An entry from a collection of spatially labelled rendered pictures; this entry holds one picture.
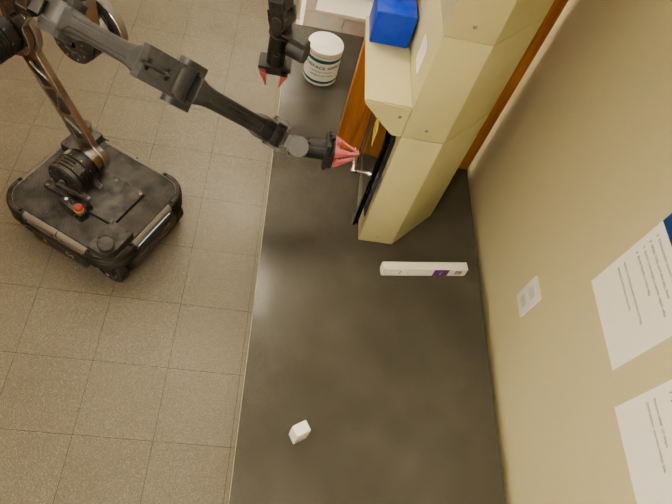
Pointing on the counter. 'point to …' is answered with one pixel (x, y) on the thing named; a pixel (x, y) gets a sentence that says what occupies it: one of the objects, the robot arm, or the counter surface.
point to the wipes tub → (323, 58)
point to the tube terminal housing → (438, 121)
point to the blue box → (392, 22)
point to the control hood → (388, 83)
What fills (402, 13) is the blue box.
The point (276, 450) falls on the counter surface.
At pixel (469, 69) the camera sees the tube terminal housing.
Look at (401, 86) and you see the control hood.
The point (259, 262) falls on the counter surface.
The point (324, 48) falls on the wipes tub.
